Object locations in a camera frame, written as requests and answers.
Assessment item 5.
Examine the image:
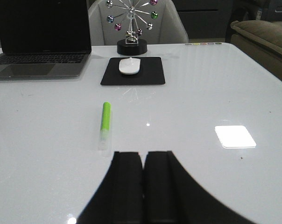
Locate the coloured sticker strip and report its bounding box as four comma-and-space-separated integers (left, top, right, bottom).
185, 42, 222, 46

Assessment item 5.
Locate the green highlighter pen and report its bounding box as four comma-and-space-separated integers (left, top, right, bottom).
99, 102, 111, 151

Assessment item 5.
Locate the olive sofa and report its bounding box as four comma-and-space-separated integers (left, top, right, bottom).
230, 20, 282, 81

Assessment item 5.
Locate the grey laptop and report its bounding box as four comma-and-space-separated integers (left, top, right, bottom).
0, 0, 92, 81

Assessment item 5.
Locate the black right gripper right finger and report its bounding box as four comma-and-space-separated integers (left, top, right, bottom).
144, 151, 251, 224

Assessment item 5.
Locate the black mouse pad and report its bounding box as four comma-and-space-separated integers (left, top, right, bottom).
100, 57, 165, 86

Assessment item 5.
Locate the white computer mouse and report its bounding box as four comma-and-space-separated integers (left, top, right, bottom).
119, 57, 141, 75

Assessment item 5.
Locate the grey right chair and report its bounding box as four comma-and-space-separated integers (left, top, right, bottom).
88, 0, 189, 46

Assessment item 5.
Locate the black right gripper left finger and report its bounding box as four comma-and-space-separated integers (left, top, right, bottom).
77, 152, 143, 224

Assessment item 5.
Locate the ferris wheel desk ornament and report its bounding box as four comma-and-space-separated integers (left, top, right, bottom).
106, 0, 158, 56

